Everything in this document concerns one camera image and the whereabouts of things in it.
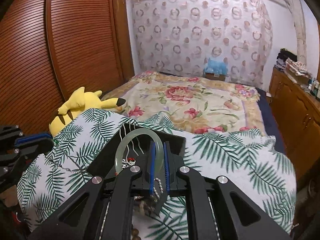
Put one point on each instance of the cream side curtain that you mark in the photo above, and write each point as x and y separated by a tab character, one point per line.
295	7

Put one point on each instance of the blue plush toy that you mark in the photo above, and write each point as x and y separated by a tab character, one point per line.
215	67

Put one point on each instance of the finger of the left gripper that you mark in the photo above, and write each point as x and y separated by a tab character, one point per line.
31	138
37	147

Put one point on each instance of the circle pattern curtain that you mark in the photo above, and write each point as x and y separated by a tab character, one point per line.
179	36

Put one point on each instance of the floral bed blanket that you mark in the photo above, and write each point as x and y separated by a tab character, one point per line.
192	104

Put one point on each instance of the palm leaf print cloth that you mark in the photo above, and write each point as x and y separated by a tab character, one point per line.
247	158

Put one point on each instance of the brown cardboard box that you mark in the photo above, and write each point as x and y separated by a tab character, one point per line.
216	77

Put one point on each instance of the dark blue mattress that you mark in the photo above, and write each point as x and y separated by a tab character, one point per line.
270	124

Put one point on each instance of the yellow pikachu plush toy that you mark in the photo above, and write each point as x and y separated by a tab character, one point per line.
78	102

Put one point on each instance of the wooden sideboard cabinet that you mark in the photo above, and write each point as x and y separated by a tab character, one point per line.
297	116

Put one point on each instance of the brown louvered wardrobe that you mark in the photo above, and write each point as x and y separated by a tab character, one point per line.
50	48

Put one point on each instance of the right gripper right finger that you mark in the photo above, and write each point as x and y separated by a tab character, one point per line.
180	179

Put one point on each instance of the stack of folded clothes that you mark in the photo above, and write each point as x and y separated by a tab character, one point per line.
297	71

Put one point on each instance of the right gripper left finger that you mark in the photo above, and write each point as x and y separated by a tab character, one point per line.
136	180

